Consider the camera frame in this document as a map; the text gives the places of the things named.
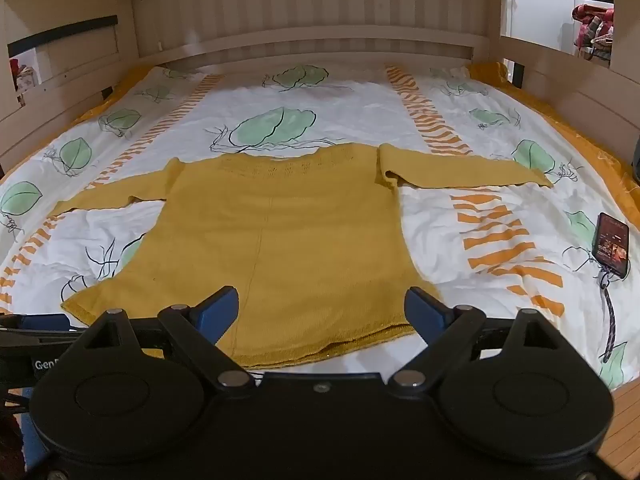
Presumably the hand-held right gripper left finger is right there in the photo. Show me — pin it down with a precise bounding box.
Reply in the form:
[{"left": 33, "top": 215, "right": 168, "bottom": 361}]
[{"left": 75, "top": 286, "right": 257, "bottom": 394}]

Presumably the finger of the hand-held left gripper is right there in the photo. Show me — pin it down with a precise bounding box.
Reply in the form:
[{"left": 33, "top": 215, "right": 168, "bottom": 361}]
[{"left": 0, "top": 313, "right": 81, "bottom": 347}]

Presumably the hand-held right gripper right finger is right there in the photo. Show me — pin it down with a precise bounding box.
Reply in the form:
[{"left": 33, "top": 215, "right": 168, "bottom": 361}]
[{"left": 388, "top": 286, "right": 567, "bottom": 394}]

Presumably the yellow knitted sweater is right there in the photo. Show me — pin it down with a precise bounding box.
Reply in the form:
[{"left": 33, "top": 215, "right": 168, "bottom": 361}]
[{"left": 49, "top": 142, "right": 555, "bottom": 368}]

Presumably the black smartphone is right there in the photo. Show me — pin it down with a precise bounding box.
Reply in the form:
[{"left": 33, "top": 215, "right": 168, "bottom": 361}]
[{"left": 591, "top": 212, "right": 630, "bottom": 279}]

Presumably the white leaf-print bed sheet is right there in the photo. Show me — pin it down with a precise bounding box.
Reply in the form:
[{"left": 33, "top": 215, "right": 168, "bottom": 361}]
[{"left": 0, "top": 62, "right": 640, "bottom": 416}]

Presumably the red and white toy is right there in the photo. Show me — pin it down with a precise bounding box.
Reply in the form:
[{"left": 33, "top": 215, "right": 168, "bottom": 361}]
[{"left": 8, "top": 57, "right": 37, "bottom": 94}]

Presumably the colourful hanging bag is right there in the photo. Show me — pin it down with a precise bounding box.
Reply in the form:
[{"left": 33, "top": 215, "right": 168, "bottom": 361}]
[{"left": 572, "top": 3, "right": 615, "bottom": 64}]

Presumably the braided charging cable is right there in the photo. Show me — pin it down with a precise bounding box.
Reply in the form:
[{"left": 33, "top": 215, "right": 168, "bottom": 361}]
[{"left": 597, "top": 264, "right": 618, "bottom": 364}]

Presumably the wooden bed frame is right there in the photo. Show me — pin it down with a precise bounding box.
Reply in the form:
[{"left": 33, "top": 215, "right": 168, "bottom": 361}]
[{"left": 0, "top": 0, "right": 640, "bottom": 181}]

